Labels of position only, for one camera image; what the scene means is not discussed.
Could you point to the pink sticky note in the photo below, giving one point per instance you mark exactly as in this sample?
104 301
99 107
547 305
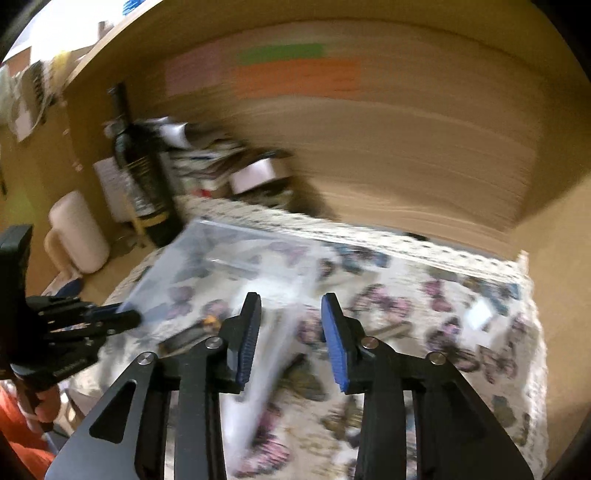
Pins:
191 74

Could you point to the cream ceramic mug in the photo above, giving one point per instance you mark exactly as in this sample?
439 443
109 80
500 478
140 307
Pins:
78 235

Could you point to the person's left forearm orange sleeve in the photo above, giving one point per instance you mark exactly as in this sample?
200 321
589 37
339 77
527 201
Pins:
21 441

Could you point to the clear plastic zip bag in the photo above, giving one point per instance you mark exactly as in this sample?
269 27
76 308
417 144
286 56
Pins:
217 267

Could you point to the green sticky note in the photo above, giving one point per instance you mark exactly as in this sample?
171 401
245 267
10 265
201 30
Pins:
281 54

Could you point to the person's left hand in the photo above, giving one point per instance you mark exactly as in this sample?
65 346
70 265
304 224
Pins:
47 406

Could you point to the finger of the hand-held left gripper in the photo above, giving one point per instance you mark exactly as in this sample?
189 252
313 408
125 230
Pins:
121 319

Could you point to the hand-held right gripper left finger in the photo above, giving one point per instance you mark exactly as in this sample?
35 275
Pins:
247 344

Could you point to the butterfly printed tablecloth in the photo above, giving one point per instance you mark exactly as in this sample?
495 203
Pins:
415 369

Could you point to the dark glass bottle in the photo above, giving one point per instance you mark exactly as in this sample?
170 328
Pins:
143 184

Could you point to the silver tape roll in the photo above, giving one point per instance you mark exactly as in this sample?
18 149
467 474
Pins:
261 174

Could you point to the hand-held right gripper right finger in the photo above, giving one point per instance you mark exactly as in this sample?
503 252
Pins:
334 346

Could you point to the small white card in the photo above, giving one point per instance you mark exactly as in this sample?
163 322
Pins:
480 316

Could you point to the pile of papers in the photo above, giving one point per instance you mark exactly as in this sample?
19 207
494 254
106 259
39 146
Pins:
203 157

